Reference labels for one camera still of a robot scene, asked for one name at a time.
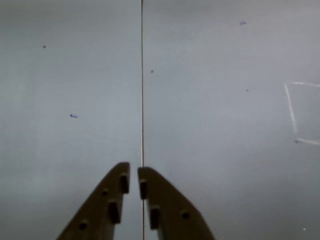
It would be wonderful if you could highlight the grey mat with chalk square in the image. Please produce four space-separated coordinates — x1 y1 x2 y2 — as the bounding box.
142 0 320 240

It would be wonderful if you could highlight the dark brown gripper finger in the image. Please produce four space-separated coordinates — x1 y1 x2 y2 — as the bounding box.
137 166 217 240
56 161 131 240

